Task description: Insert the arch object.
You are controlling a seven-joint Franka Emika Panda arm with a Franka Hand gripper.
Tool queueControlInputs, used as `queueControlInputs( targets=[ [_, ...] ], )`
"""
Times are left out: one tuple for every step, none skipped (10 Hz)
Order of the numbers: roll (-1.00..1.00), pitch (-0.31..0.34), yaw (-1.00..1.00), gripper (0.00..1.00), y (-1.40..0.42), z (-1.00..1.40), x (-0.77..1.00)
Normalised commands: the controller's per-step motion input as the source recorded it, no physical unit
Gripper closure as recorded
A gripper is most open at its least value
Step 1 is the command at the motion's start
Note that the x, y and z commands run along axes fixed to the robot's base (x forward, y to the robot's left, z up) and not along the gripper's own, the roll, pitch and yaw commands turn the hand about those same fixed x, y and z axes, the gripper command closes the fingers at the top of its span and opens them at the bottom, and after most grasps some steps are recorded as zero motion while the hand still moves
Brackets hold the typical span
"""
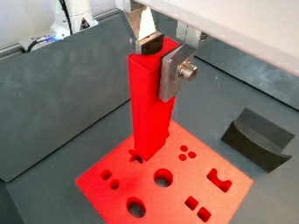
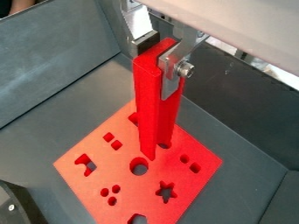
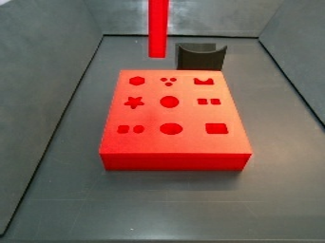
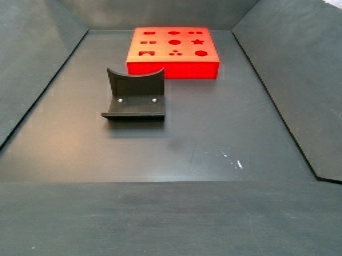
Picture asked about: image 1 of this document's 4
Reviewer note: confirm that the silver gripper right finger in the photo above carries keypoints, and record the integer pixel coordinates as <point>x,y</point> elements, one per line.
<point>178,67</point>

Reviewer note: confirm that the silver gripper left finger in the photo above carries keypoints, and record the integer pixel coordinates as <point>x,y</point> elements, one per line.
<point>148,38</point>

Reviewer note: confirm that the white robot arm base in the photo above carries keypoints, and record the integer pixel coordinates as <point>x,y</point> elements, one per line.
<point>72,17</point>

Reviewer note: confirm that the black curved holder block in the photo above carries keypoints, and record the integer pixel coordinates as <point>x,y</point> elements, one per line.
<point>258,139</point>

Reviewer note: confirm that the red shape-sorting board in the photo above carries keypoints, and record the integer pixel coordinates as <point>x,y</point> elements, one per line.
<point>187,185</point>

